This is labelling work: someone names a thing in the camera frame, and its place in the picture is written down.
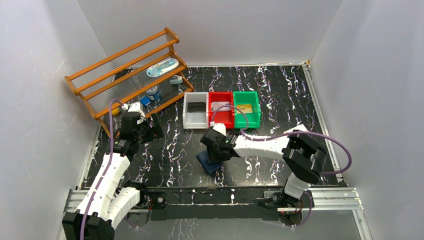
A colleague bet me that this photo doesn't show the blue card holder wallet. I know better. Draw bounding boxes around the blue card holder wallet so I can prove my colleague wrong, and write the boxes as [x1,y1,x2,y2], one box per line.
[196,150,223,175]

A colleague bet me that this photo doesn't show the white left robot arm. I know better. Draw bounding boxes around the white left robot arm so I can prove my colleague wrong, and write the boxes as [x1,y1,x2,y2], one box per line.
[62,111,164,240]

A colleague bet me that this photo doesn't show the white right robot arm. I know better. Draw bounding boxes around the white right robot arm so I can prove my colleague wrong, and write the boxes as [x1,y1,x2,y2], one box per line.
[200,128,328,208]

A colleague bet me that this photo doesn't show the white VIP card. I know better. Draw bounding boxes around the white VIP card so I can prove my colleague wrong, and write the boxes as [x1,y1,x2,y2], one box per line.
[210,101,231,112]

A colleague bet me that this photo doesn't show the gold credit card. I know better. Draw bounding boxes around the gold credit card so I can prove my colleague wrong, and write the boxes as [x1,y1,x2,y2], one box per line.
[236,104,254,114]

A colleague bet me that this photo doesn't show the small blue box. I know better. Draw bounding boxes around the small blue box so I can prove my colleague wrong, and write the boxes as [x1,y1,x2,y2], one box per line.
[139,96,151,107]

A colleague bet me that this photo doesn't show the red plastic bin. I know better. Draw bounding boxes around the red plastic bin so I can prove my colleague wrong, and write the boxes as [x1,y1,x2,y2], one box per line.
[208,91,235,129]

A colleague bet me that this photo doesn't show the yellow small block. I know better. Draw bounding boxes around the yellow small block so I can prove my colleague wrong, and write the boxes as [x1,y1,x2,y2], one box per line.
[110,107,120,117]

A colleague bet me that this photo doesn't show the white plastic bin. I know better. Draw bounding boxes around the white plastic bin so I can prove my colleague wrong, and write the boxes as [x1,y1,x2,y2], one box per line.
[182,92,209,129]

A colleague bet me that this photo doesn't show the orange wooden shelf rack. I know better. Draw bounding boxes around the orange wooden shelf rack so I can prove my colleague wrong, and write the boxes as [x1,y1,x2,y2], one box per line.
[64,27,195,135]

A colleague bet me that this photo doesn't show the pale green tape dispenser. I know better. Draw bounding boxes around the pale green tape dispenser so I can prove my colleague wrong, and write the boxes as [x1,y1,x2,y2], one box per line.
[169,74,183,85]

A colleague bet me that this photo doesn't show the green plastic bin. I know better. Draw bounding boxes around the green plastic bin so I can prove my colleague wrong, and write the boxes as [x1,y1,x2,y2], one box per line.
[233,91,262,129]

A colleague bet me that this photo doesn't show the white box with red logo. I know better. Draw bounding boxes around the white box with red logo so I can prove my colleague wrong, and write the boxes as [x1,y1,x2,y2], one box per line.
[285,124,309,133]

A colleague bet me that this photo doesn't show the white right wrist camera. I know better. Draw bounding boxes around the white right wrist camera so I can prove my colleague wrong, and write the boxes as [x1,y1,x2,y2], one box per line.
[212,123,227,136]

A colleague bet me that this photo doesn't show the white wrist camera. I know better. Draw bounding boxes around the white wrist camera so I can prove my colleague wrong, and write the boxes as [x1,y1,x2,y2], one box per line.
[121,101,146,118]
[212,123,227,136]

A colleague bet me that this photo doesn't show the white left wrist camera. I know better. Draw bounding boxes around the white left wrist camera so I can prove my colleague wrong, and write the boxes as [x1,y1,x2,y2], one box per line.
[121,101,146,118]

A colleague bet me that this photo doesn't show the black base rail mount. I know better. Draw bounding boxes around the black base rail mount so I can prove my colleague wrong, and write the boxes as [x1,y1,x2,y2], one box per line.
[117,187,316,229]

